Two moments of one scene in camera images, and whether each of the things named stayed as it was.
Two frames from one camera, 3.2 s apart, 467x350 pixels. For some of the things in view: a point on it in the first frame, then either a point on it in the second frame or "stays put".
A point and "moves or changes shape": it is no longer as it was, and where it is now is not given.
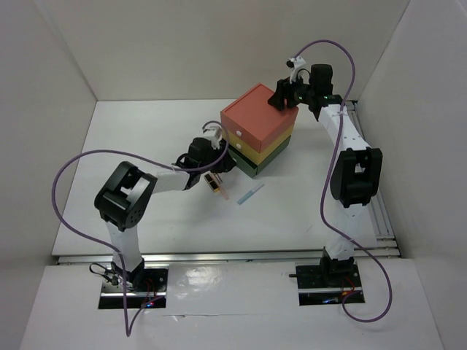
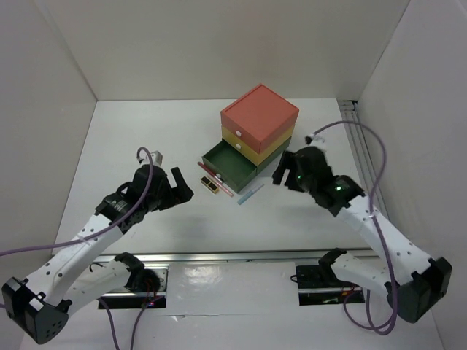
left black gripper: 224,165 -> 182,193
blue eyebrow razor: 249,194 stays put
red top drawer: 255,121 stays put
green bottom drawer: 252,170 moves or changes shape
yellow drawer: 250,153 stays put
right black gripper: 278,100 -> 285,162
